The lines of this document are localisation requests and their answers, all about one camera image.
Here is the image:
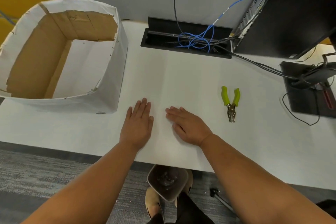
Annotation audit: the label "black trouser leg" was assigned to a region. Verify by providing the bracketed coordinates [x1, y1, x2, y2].
[146, 192, 216, 224]

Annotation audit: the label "black monitor arm base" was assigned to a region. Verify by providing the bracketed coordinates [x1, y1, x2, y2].
[279, 54, 336, 119]

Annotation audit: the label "black chair part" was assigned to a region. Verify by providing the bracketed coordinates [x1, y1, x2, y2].
[316, 199, 336, 218]

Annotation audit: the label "yellow thin cable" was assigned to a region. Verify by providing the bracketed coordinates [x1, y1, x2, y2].
[296, 45, 317, 63]

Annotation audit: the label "person's left hand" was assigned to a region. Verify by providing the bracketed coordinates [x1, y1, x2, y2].
[119, 97, 154, 151]

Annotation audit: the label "black hanging cable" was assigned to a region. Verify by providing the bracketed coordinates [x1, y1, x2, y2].
[173, 0, 190, 40]

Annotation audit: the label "person's right hand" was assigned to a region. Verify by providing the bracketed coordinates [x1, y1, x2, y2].
[165, 106, 214, 147]

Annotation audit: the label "beige shoe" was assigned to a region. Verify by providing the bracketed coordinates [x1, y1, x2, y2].
[145, 187, 165, 219]
[184, 170, 194, 193]

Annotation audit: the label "white paper-covered cardboard box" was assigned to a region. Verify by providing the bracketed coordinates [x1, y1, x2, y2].
[0, 0, 129, 114]

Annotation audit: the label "black desk cable box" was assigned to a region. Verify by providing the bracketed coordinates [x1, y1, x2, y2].
[140, 17, 233, 59]

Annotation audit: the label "thin black cable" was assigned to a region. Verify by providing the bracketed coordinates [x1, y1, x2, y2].
[282, 92, 321, 126]

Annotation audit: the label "black computer tower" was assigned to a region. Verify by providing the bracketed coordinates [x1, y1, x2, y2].
[230, 0, 336, 59]

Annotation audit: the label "black cable bundle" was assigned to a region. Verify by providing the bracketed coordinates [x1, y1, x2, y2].
[210, 28, 302, 80]

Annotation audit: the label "grey waste bin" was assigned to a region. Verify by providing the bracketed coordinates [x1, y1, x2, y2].
[147, 165, 189, 203]

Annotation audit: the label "person's right forearm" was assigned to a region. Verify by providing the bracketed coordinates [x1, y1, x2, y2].
[200, 134, 336, 224]

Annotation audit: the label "blue network cable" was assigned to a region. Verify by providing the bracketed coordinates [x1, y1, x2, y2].
[174, 0, 263, 49]

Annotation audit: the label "person's left forearm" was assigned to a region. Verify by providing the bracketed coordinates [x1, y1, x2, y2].
[20, 141, 137, 224]

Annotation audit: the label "grey cable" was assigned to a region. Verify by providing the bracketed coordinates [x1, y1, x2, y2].
[0, 11, 18, 26]

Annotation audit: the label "black chair leg with caster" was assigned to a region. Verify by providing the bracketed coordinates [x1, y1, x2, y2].
[209, 188, 234, 212]

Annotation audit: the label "green-handled punch pliers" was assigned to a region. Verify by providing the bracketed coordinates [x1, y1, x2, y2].
[221, 86, 241, 123]

